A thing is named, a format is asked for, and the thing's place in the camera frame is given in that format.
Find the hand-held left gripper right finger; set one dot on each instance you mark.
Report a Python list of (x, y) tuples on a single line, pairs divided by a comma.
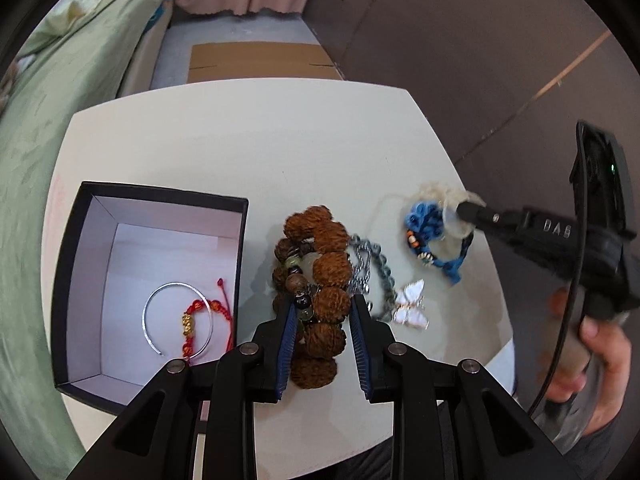
[(361, 350)]

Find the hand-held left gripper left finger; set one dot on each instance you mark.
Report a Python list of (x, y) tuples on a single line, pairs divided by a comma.
[(287, 345)]

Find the person's right forearm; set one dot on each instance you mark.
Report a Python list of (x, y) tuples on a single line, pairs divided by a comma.
[(597, 442)]

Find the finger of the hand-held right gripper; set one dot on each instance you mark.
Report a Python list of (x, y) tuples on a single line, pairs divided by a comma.
[(480, 215)]

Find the white butterfly pendant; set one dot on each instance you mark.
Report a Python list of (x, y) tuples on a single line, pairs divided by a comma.
[(410, 305)]

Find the flat cardboard sheet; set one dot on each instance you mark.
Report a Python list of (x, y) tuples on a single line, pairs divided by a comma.
[(260, 60)]

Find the black jewelry box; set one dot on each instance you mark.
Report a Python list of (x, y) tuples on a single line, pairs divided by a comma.
[(70, 285)]

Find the green bed sheet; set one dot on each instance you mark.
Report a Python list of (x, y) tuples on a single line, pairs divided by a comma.
[(25, 185)]

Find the pale green pillow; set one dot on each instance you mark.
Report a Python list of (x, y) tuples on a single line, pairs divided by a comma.
[(100, 10)]

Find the person's right hand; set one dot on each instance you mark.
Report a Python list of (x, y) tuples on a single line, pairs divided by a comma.
[(607, 360)]

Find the silver open bangle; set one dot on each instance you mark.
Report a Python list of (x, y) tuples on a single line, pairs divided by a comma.
[(144, 316)]

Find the white bed base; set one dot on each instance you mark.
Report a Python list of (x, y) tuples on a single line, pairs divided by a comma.
[(145, 60)]

